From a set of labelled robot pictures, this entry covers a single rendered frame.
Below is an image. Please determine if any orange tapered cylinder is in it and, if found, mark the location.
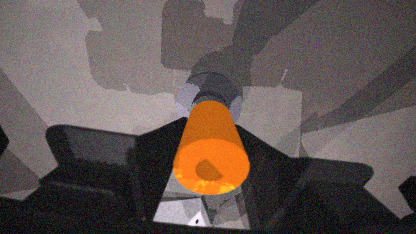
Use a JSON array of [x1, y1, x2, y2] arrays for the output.
[[173, 100, 249, 194]]

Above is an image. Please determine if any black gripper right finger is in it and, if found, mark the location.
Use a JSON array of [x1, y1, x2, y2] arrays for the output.
[[235, 124, 374, 231]]

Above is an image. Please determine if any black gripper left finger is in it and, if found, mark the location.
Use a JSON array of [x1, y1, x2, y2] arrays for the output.
[[45, 117, 188, 221]]

